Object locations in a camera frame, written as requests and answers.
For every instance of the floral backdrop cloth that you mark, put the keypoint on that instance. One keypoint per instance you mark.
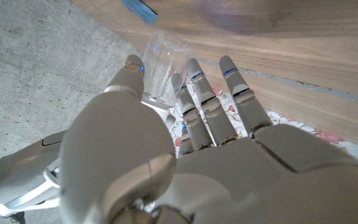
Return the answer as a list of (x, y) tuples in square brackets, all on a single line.
[(290, 130)]

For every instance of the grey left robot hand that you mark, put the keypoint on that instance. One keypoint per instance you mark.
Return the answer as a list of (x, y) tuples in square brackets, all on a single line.
[(228, 180)]

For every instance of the blue sugar packet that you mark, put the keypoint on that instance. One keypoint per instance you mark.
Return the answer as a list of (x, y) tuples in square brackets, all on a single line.
[(139, 11)]

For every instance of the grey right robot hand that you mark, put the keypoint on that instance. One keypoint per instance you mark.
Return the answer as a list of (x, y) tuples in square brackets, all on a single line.
[(26, 174)]

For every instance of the clear plastic medicine bottle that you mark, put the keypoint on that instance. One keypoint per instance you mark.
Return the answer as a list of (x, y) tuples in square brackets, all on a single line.
[(164, 71)]

